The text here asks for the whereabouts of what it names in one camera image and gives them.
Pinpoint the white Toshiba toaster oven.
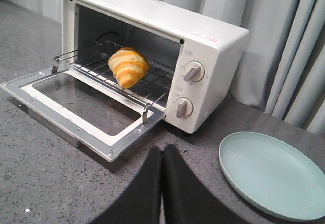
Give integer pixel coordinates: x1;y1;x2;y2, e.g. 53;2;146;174
62;0;249;134

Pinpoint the golden croissant bread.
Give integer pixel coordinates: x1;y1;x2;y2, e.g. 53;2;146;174
108;47;150;89

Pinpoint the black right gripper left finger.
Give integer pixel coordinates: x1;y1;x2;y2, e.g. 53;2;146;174
91;147;162;223

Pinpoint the oven glass door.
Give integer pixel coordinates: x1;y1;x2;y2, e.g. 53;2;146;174
1;69;165;162

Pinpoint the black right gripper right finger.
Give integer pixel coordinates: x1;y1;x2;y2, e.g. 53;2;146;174
162;144;247;223

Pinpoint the grey curtain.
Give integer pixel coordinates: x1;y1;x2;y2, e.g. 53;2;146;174
9;0;324;136

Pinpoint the light green plate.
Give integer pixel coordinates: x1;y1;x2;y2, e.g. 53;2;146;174
219;132;324;221

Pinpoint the upper oven knob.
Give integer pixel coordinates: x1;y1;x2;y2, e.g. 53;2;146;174
183;60;205;82

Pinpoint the metal wire oven rack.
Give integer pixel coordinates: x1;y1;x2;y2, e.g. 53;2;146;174
52;40;174;114

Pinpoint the lower oven knob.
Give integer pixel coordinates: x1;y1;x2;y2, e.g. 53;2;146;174
175;98;193;118

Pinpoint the oven knob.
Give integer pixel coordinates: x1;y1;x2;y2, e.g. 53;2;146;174
183;60;205;82
175;98;193;118

